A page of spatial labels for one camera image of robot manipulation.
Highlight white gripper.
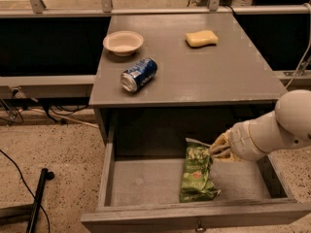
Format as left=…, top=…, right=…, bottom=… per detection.
left=208, top=119, right=269, bottom=162

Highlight green jalapeno chip bag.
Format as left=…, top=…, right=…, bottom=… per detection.
left=179, top=138, right=220, bottom=203

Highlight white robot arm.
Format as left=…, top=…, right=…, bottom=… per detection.
left=209, top=89, right=311, bottom=161

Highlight metal drawer knob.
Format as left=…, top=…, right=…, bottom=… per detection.
left=195, top=220, right=206, bottom=233

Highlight open grey wooden drawer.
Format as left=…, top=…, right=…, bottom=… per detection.
left=80, top=118, right=311, bottom=233

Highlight grey wooden cabinet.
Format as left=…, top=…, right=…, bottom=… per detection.
left=89, top=13, right=286, bottom=138

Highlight yellow sponge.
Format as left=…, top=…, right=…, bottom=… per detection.
left=186, top=30, right=219, bottom=48

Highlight blue soda can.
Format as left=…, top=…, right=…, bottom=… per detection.
left=121, top=57, right=157, bottom=92

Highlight white paper bowl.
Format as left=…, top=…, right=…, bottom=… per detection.
left=103, top=31, right=144, bottom=56

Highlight black stand leg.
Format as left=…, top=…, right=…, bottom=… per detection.
left=0, top=168, right=54, bottom=233

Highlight grey metal railing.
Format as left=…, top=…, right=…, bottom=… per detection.
left=0, top=0, right=311, bottom=18

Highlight white hanging cable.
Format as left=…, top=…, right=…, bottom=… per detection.
left=285, top=2, right=311, bottom=89

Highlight tangled black cables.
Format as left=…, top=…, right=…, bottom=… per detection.
left=0, top=87, right=90, bottom=126

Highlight black floor cable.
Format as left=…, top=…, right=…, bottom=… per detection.
left=0, top=149, right=52, bottom=233

